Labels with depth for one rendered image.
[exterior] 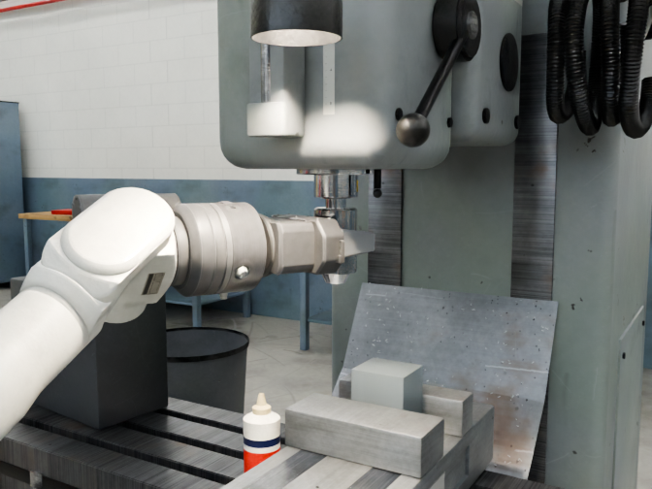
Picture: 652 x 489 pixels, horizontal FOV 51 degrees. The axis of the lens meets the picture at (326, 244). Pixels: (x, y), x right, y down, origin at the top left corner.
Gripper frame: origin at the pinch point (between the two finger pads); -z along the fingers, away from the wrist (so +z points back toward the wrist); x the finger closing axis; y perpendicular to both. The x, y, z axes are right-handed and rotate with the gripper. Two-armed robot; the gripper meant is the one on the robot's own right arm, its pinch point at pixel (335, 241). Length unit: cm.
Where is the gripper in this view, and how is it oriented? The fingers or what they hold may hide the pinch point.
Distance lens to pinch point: 74.2
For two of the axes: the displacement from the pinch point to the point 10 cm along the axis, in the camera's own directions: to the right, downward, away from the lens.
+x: -5.6, -0.9, 8.2
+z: -8.3, 0.6, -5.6
